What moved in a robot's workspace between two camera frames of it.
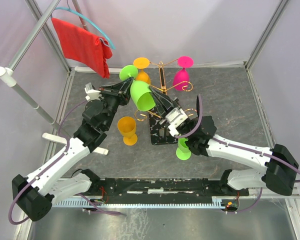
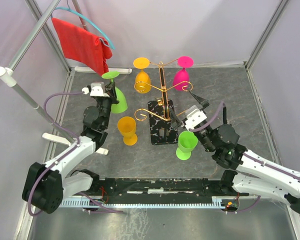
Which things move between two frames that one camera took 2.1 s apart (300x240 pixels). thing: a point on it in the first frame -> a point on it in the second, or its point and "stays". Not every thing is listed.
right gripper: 166,101 -> 174,122
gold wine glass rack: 160,134 stays
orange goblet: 142,63 stays
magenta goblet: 182,75 stays
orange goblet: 127,126 stays
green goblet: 141,94 -> 122,105
